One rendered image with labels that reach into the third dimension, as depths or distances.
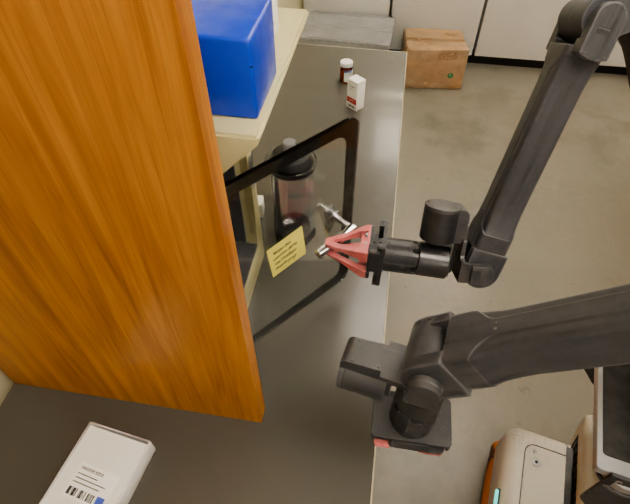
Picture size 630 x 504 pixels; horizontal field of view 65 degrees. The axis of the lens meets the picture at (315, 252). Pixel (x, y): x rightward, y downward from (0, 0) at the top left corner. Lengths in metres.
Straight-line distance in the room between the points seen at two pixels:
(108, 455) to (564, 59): 0.92
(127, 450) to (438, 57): 3.08
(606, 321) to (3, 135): 0.55
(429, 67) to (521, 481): 2.63
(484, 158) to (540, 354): 2.67
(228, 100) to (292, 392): 0.60
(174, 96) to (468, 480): 1.74
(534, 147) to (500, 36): 3.16
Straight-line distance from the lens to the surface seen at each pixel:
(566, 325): 0.46
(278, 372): 1.00
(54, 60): 0.47
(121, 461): 0.94
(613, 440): 0.96
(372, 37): 3.51
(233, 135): 0.55
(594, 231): 2.88
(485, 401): 2.10
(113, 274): 0.66
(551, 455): 1.78
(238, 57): 0.53
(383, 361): 0.58
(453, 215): 0.79
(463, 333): 0.51
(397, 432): 0.68
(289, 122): 1.57
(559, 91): 0.79
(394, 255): 0.81
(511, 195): 0.81
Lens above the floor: 1.82
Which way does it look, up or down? 49 degrees down
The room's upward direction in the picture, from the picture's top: straight up
